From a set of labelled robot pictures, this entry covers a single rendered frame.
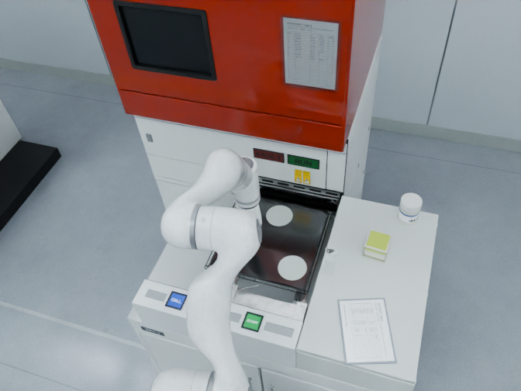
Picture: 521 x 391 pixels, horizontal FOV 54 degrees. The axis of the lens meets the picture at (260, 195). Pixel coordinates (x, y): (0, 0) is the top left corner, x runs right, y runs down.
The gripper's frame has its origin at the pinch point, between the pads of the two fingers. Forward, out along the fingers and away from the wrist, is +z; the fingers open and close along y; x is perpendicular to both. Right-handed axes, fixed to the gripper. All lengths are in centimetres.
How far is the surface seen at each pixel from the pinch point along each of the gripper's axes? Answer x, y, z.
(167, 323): -39.6, 9.2, 12.4
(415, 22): 158, -84, 16
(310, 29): 25, -1, -67
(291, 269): 5.3, 16.4, 9.6
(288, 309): -3.5, 27.8, 11.7
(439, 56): 168, -71, 36
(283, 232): 11.9, 1.5, 9.4
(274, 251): 4.7, 7.0, 9.5
